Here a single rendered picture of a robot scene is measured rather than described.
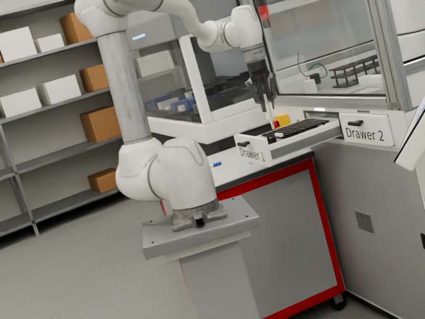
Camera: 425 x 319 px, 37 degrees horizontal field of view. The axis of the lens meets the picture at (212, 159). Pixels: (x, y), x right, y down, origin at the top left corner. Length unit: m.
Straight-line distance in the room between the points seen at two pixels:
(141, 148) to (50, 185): 4.41
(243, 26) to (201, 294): 1.00
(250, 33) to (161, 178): 0.70
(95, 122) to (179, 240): 4.27
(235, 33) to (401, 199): 0.86
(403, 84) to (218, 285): 0.89
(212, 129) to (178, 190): 1.31
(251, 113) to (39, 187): 3.51
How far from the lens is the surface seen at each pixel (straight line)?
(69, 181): 6.56
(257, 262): 2.74
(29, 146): 6.46
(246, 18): 2.44
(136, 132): 2.17
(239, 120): 3.36
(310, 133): 2.49
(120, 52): 2.18
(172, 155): 2.02
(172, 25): 3.25
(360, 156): 2.49
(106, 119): 6.18
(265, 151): 2.39
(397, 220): 2.44
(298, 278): 2.85
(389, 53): 2.16
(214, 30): 2.50
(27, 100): 6.07
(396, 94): 2.20
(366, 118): 2.34
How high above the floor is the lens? 1.38
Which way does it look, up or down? 11 degrees down
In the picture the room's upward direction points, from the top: 16 degrees counter-clockwise
